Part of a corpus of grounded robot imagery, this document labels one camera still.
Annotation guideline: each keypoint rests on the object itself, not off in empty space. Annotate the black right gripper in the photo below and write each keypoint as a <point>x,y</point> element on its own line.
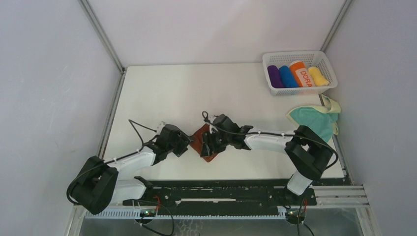
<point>207,138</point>

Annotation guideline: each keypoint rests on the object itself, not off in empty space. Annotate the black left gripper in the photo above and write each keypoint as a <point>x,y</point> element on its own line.
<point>184,140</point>

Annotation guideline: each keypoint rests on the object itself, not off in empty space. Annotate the brown towel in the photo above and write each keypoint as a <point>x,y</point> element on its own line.
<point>197,138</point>

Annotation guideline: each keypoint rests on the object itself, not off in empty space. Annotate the teal towel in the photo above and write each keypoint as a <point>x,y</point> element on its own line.
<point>317,118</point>

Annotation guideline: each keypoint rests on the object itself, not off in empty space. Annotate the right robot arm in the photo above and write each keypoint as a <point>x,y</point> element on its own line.
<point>309,153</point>

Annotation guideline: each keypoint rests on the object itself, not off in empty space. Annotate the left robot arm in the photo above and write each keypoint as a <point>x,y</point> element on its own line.
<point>100,183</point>

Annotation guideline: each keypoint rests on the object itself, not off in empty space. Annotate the purple rolled towel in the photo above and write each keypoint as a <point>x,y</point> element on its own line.
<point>275,77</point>

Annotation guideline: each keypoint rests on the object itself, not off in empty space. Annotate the left controller board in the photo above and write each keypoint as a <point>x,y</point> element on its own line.
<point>147,213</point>

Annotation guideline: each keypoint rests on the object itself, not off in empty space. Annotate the controller board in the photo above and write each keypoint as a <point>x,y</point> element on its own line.
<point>293,213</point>
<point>147,213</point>

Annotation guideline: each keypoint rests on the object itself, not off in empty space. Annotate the blue rolled towel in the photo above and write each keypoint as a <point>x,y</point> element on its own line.
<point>287,78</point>

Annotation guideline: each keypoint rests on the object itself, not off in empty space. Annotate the white plastic basket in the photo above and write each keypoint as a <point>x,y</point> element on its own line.
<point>309,58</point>

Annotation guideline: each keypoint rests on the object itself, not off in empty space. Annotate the orange rolled towel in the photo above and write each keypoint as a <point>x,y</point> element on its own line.
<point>301,75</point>

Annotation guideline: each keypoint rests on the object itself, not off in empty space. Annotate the pale yellow towel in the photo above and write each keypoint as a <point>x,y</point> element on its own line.
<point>331,105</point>

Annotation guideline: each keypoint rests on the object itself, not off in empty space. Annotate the yellow rolled towel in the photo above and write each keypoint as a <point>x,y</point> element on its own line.
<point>317,77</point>

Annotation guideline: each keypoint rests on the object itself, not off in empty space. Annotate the right controller board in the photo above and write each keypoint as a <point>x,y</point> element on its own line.
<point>293,213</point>

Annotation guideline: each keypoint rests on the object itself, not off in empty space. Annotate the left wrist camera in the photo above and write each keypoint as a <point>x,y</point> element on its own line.
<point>160,126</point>

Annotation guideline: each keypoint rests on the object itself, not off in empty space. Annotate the white slotted cable duct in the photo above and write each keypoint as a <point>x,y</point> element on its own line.
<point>129,213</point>

